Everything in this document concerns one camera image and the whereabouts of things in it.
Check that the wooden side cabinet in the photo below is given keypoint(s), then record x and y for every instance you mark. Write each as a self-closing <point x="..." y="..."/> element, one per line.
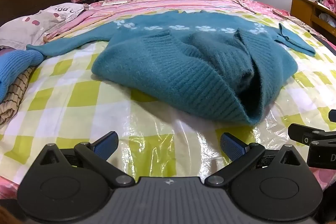
<point x="304" y="11"/>

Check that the brown striped garment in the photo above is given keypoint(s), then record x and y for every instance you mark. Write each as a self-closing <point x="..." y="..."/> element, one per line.
<point x="14" y="98"/>

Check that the teal knitted sweater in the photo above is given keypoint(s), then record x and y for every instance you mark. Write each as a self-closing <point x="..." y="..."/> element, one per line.
<point x="170" y="61"/>

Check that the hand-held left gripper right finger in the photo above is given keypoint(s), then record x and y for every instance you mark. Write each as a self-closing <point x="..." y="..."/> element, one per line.
<point x="232" y="146"/>

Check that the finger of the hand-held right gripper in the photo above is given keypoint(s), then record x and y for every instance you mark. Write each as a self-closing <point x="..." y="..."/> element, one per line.
<point x="299" y="132"/>
<point x="333" y="115"/>

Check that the white paper sheet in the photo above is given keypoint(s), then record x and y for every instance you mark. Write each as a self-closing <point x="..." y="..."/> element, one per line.
<point x="113" y="3"/>

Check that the green checked plastic sheet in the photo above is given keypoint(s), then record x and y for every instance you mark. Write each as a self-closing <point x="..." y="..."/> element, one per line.
<point x="78" y="98"/>

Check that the grey pillow with pink print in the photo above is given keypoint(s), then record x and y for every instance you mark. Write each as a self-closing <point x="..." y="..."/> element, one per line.
<point x="29" y="24"/>

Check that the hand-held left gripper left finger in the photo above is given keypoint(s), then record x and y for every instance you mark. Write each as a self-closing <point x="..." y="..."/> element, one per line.
<point x="106" y="145"/>

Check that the pink patterned clothes pile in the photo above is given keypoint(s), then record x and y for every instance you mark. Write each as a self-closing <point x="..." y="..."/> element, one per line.
<point x="328" y="1"/>

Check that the light blue knitted sweater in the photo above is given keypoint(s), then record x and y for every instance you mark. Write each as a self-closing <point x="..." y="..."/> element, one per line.
<point x="15" y="64"/>

